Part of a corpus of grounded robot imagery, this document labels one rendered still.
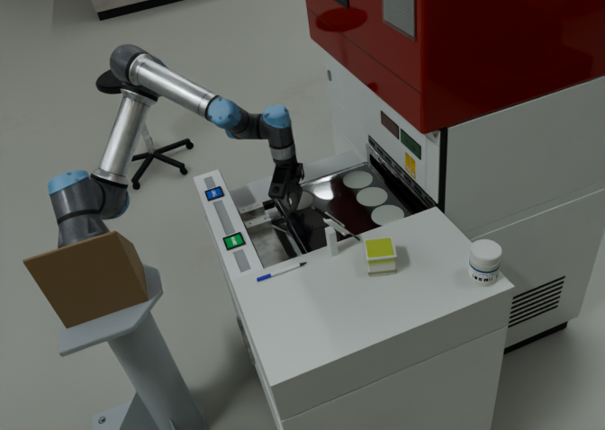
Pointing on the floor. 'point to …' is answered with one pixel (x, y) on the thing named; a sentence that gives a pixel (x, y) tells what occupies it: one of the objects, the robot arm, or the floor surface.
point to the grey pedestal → (139, 367)
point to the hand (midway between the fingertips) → (292, 210)
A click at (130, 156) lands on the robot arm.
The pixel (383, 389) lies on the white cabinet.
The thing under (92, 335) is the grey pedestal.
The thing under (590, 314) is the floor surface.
